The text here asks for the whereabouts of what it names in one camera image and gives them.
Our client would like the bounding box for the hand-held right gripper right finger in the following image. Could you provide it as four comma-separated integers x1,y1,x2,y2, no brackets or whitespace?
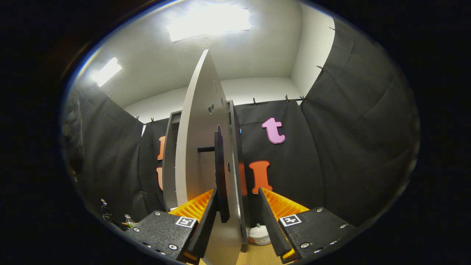
258,187,357,264

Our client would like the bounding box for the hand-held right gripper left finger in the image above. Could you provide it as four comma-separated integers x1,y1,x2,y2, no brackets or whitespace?
124,188,218,265

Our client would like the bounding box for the black cabinet door handle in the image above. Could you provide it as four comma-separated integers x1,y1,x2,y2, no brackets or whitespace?
198,125,230,224

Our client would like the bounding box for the beige cabinet door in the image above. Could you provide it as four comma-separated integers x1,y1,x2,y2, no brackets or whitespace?
175,49,245,265

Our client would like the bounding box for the white round lidded jar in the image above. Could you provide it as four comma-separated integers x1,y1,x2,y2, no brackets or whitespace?
249,223,272,246

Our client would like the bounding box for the black backdrop cloth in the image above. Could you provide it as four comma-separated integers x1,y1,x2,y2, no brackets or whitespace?
63,17,420,229

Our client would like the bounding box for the narrow ceiling light panel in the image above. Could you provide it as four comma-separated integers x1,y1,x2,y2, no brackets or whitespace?
92,57,123,88

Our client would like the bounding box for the large ceiling light panel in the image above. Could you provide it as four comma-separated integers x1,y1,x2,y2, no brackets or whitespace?
166,6,251,43

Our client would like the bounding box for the dark grey cabinet frame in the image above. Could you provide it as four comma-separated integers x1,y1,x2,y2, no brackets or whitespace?
162,99,251,244

